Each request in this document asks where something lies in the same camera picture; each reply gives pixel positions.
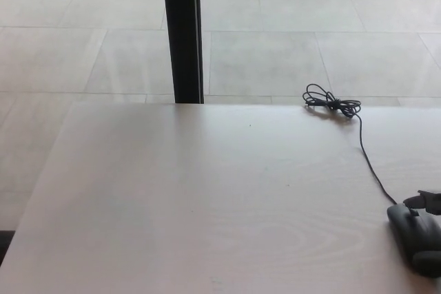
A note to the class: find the black computer mouse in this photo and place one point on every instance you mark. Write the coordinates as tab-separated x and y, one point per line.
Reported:
408	235

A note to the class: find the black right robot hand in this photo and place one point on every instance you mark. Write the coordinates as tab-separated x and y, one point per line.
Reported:
429	202

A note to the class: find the black vertical post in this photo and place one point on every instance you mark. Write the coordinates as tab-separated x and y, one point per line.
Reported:
182	32

